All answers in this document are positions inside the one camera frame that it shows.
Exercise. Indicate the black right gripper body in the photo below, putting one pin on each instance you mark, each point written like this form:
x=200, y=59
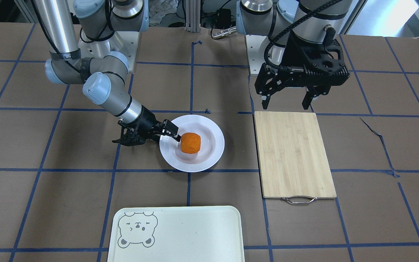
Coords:
x=146, y=122

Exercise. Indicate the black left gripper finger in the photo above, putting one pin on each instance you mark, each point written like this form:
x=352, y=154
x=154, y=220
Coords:
x=267, y=84
x=313, y=92

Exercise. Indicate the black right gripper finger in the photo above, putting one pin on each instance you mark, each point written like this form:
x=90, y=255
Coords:
x=170, y=129

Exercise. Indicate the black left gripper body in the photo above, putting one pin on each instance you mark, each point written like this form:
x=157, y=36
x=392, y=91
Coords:
x=292, y=51

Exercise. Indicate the orange fruit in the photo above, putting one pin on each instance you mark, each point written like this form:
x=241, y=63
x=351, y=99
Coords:
x=190, y=143

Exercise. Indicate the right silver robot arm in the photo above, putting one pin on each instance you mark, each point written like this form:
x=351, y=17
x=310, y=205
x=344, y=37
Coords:
x=97, y=58

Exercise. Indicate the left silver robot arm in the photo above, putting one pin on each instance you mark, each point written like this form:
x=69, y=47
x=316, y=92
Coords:
x=315, y=21

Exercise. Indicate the cream tray with bear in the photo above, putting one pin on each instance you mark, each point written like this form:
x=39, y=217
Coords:
x=176, y=234

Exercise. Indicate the white round plate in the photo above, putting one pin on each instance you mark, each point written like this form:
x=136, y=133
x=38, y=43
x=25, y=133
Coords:
x=201, y=146

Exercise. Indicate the bamboo cutting board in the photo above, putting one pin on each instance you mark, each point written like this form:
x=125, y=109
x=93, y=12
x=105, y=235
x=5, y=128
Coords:
x=292, y=157

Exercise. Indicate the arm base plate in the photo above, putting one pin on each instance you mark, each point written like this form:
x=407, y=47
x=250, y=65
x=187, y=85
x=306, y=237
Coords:
x=256, y=44
x=122, y=41

